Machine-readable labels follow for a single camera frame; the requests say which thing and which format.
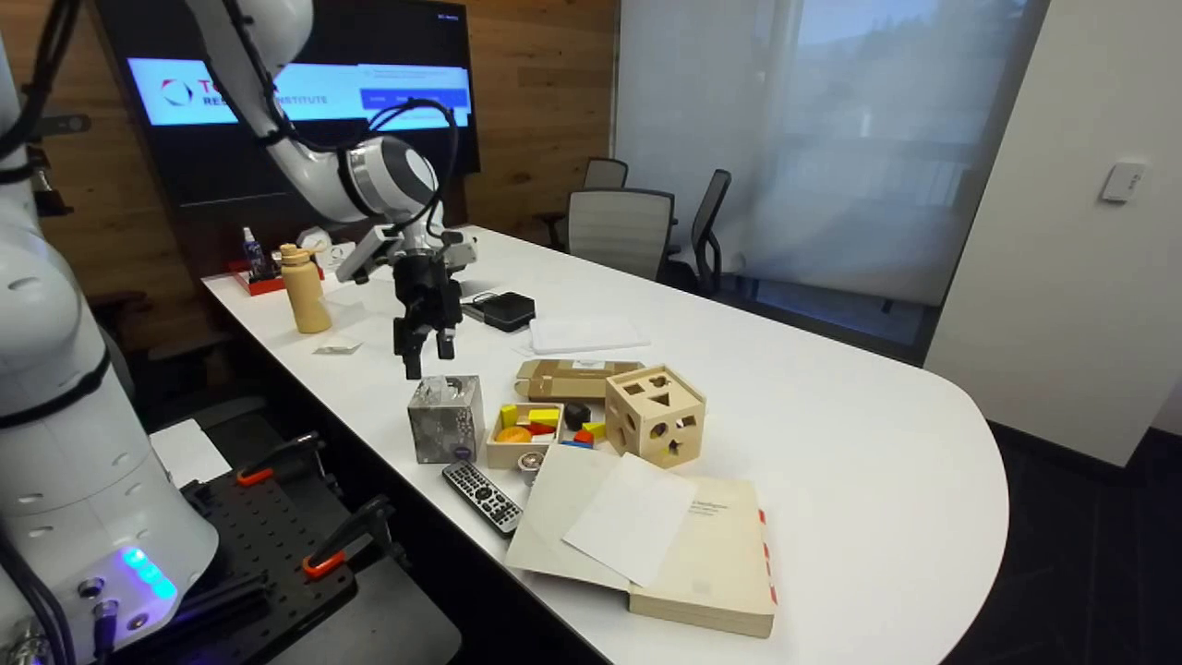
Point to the red tray with small bottle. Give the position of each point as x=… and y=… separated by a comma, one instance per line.
x=261, y=277

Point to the flat black square device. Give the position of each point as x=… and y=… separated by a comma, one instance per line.
x=504, y=313

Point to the grey office chair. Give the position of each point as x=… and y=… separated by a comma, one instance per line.
x=607, y=175
x=619, y=225

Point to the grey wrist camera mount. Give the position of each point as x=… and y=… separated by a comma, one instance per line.
x=372, y=255

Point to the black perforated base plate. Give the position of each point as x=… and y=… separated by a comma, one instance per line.
x=264, y=554

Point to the flat cardboard box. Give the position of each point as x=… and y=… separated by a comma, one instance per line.
x=578, y=378

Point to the wooden shape sorter box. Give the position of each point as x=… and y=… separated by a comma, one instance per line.
x=655, y=416

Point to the black remote control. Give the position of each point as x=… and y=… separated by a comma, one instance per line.
x=483, y=501

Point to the white cup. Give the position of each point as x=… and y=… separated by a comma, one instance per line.
x=324, y=245

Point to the large wall monitor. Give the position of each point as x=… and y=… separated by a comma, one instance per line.
x=372, y=95

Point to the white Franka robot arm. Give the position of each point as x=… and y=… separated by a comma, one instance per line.
x=77, y=467

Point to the dark mesh office chair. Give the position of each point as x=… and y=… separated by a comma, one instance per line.
x=707, y=223

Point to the small wooden tray with blocks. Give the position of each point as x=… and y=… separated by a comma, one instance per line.
x=530, y=433

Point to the grey marble cube box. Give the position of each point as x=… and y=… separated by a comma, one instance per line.
x=445, y=424

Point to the small white label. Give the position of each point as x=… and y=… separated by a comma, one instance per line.
x=338, y=348

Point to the tan plastic bottle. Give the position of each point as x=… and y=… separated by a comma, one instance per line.
x=304, y=292

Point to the white wall light switch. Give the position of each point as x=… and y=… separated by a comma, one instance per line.
x=1123, y=183

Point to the black ball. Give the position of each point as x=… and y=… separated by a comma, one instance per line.
x=578, y=416

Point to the blue artificial intelligence textbook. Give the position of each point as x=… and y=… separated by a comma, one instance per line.
x=670, y=542

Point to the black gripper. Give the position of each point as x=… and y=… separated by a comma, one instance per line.
x=426, y=286

